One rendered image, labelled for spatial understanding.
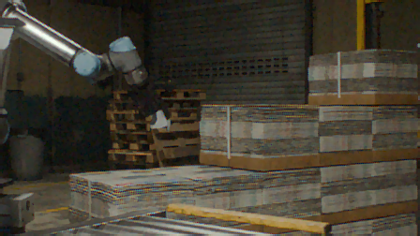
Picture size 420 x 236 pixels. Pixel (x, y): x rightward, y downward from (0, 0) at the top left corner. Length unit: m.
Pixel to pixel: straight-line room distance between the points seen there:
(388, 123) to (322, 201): 0.47
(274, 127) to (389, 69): 0.67
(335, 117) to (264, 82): 7.39
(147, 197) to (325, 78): 1.16
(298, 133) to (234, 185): 0.35
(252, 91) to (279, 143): 7.68
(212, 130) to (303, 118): 0.35
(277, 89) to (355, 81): 7.02
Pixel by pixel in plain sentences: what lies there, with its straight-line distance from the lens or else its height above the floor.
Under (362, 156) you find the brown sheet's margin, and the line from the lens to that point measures 2.51.
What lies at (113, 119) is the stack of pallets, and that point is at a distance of 8.82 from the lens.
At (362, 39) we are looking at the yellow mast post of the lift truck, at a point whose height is 1.40.
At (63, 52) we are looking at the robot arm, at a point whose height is 1.24.
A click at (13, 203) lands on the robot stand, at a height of 0.76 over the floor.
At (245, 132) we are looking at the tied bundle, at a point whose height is 0.97.
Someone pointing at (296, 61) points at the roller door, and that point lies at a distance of 9.50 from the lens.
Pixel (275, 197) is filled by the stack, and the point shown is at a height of 0.74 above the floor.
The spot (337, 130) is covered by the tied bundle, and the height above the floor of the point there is 0.97.
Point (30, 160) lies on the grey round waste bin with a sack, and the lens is 8.98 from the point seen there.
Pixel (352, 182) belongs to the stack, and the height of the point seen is 0.76.
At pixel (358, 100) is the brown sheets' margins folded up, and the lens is 2.62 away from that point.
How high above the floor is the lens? 1.07
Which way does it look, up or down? 3 degrees down
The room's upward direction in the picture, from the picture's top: straight up
